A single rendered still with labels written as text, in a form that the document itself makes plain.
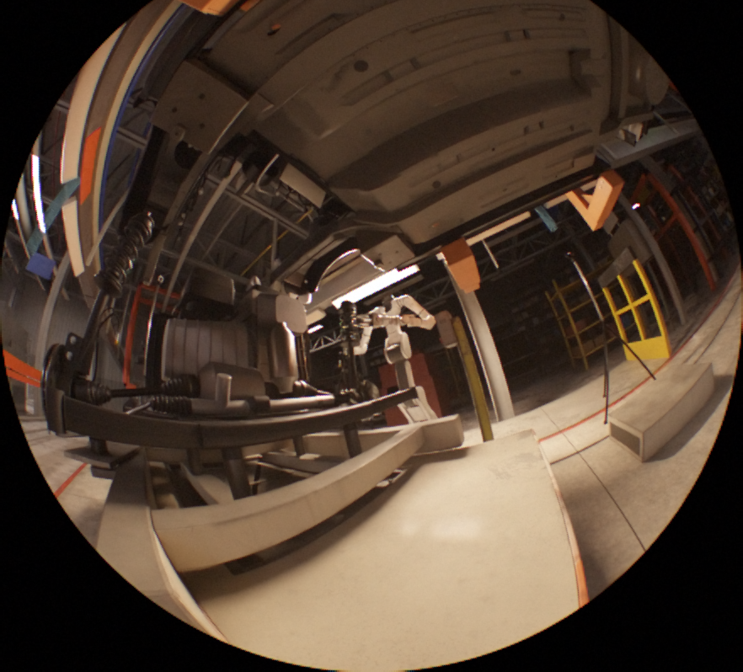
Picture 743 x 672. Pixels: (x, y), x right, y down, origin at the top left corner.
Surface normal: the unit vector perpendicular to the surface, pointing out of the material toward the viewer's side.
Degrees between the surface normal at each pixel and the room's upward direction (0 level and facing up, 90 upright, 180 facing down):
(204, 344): 90
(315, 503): 90
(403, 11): 179
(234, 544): 90
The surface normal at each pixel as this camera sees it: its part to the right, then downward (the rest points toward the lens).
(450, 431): -0.53, -0.25
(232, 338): 0.66, -0.44
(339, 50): 0.24, 0.87
